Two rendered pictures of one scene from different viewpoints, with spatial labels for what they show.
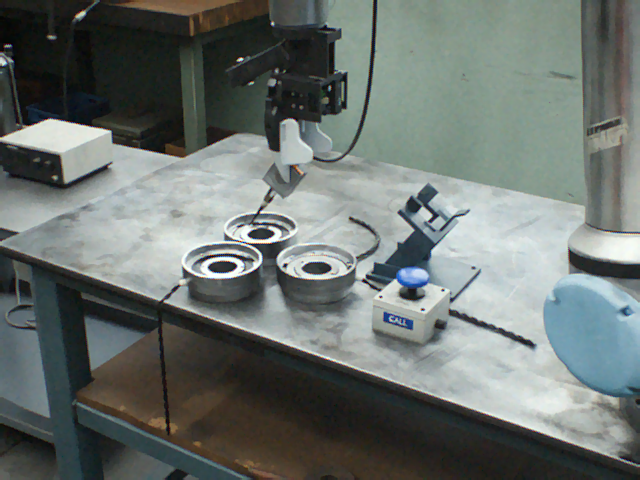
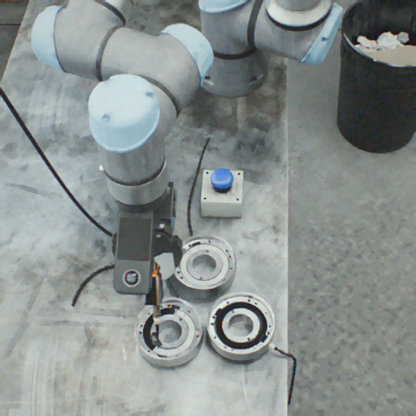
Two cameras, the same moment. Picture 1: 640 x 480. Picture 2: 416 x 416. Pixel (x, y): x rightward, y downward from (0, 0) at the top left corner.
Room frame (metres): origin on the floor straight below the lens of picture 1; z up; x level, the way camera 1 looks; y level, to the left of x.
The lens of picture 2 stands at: (1.28, 0.54, 1.80)
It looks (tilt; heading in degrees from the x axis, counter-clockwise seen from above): 54 degrees down; 245
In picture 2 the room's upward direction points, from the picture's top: 3 degrees counter-clockwise
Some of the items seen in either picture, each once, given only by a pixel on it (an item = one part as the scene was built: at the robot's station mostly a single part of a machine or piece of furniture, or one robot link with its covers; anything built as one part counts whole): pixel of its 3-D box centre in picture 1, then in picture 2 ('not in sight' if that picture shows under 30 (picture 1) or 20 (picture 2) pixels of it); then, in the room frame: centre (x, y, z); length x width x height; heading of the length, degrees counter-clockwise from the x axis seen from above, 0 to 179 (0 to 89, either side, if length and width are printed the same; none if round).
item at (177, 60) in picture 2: not in sight; (158, 69); (1.07, -0.05, 1.23); 0.11 x 0.11 x 0.08; 36
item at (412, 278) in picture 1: (412, 290); (222, 184); (0.95, -0.11, 0.85); 0.04 x 0.04 x 0.05
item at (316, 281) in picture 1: (316, 273); (204, 266); (1.05, 0.00, 0.82); 0.10 x 0.10 x 0.04
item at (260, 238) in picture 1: (261, 239); (169, 333); (1.15, 0.08, 0.82); 0.10 x 0.10 x 0.04
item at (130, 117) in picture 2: not in sight; (128, 127); (1.14, 0.02, 1.23); 0.09 x 0.08 x 0.11; 36
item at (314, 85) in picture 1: (305, 71); (144, 206); (1.14, 0.02, 1.07); 0.09 x 0.08 x 0.12; 60
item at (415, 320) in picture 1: (415, 309); (223, 190); (0.95, -0.12, 0.82); 0.08 x 0.07 x 0.05; 58
